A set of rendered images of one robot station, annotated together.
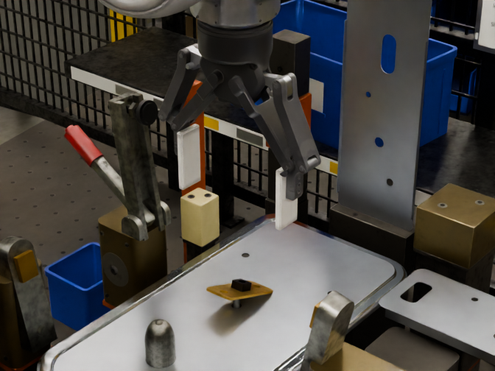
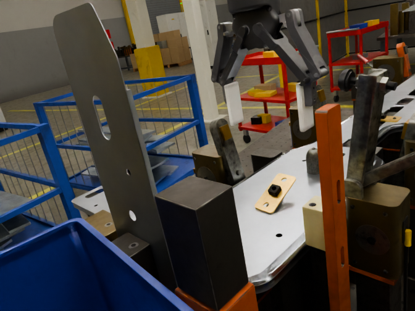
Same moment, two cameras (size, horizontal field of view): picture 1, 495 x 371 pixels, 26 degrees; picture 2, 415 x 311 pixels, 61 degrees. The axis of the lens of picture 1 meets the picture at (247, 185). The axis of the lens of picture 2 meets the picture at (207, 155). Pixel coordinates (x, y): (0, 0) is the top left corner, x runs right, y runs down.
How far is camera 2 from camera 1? 161 cm
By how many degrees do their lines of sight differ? 130
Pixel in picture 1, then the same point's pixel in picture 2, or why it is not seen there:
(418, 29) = (75, 81)
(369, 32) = (110, 98)
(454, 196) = not seen: hidden behind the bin
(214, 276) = (299, 215)
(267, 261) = (259, 231)
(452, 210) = (105, 220)
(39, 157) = not seen: outside the picture
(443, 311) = not seen: hidden behind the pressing
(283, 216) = (238, 112)
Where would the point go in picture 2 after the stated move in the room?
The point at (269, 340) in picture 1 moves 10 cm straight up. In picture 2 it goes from (256, 185) to (249, 136)
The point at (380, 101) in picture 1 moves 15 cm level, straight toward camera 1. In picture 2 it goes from (121, 172) to (165, 130)
